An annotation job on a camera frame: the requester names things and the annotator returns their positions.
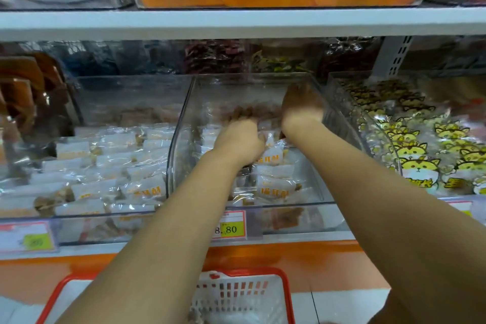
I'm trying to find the person's left hand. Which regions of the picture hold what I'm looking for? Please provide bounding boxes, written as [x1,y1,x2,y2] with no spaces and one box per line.
[213,118,267,169]

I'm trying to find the person's right hand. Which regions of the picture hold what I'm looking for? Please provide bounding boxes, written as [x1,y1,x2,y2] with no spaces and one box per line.
[281,83,328,146]

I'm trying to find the white snack shelf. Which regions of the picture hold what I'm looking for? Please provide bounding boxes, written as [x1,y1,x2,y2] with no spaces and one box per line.
[0,0,486,260]

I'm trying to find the white red-rimmed shopping basket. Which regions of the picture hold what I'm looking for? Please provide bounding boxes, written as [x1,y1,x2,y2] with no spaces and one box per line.
[36,267,296,324]

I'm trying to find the stack of orange packets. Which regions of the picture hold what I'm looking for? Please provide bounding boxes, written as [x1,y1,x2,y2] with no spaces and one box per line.
[0,54,73,169]

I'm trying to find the person's right forearm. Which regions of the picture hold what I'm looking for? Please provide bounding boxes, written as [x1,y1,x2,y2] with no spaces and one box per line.
[285,118,486,324]

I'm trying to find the person's left forearm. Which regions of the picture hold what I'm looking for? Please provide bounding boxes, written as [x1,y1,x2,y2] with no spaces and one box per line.
[57,149,263,324]

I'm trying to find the yellow hamster snack packets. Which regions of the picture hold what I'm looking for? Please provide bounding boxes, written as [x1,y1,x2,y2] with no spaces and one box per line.
[338,77,486,195]

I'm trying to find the orange shelf base panel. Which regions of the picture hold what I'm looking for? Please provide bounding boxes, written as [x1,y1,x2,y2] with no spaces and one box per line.
[0,240,388,306]

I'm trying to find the white yellow price tag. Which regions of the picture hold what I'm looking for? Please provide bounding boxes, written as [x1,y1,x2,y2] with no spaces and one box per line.
[213,210,248,241]
[0,220,58,254]
[442,197,475,218]

